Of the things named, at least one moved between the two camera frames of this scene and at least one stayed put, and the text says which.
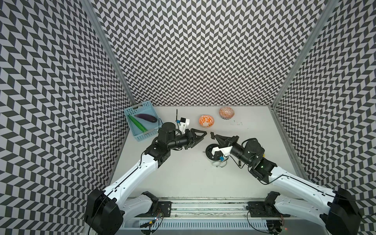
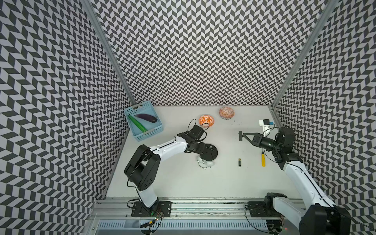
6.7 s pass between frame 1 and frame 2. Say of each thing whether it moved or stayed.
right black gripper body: moved
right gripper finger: moved
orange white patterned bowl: stayed
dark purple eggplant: stayed
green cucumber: stayed
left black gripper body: moved
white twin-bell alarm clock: moved
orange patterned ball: stayed
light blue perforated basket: stayed
